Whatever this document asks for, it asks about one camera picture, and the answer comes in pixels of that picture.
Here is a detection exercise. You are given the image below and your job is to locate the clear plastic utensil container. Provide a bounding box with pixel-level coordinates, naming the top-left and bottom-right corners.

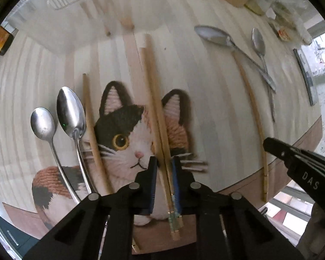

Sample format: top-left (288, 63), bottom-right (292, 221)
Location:
top-left (4, 0), bottom-right (170, 56)

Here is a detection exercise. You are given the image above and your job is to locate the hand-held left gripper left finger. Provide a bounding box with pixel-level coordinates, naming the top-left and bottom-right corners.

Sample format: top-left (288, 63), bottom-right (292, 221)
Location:
top-left (23, 156), bottom-right (158, 260)

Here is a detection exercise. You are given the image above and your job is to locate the crumpled clear plastic bag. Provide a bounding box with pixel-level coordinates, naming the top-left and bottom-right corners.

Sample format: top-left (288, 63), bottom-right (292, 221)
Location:
top-left (268, 0), bottom-right (313, 46)

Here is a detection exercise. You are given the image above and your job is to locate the small metal spoon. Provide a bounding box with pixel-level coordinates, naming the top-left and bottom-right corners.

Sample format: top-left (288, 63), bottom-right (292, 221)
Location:
top-left (30, 107), bottom-right (83, 205)
top-left (251, 28), bottom-right (276, 122)

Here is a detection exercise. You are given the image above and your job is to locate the wooden chopstick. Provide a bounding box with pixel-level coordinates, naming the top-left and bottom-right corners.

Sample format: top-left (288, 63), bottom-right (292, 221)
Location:
top-left (82, 0), bottom-right (111, 36)
top-left (82, 73), bottom-right (113, 196)
top-left (139, 48), bottom-right (181, 241)
top-left (234, 51), bottom-right (269, 203)
top-left (143, 33), bottom-right (185, 223)

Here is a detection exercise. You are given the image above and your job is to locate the striped cat placemat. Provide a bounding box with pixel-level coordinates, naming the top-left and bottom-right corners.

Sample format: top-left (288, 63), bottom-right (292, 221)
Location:
top-left (0, 27), bottom-right (324, 228)

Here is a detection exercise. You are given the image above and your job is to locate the pale yellow container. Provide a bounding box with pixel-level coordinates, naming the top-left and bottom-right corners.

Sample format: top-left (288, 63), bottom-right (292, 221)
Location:
top-left (245, 0), bottom-right (271, 16)

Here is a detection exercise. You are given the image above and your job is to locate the large metal spoon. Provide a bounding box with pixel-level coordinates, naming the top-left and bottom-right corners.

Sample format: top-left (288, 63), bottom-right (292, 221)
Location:
top-left (56, 87), bottom-right (96, 195)
top-left (194, 25), bottom-right (276, 91)

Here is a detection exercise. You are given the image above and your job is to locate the small printed packet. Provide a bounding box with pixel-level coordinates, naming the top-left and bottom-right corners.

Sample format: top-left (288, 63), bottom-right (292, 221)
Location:
top-left (277, 26), bottom-right (291, 42)

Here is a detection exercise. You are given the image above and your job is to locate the person's right forearm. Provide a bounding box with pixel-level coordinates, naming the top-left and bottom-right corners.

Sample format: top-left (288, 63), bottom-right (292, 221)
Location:
top-left (295, 202), bottom-right (325, 250)

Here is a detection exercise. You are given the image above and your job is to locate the orange and black handle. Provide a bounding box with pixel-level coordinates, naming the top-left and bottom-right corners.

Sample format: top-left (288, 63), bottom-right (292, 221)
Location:
top-left (0, 25), bottom-right (17, 56)

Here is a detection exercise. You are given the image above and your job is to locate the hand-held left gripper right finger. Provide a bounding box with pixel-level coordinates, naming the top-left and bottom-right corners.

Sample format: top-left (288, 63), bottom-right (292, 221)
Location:
top-left (171, 156), bottom-right (305, 260)

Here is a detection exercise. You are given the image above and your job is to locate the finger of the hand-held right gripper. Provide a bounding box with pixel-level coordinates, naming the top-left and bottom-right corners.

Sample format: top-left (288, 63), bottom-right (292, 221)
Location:
top-left (263, 138), bottom-right (325, 174)

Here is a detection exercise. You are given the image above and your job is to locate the teal cabinet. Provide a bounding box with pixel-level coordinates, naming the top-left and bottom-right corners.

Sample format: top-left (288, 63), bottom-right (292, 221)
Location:
top-left (0, 208), bottom-right (40, 254)

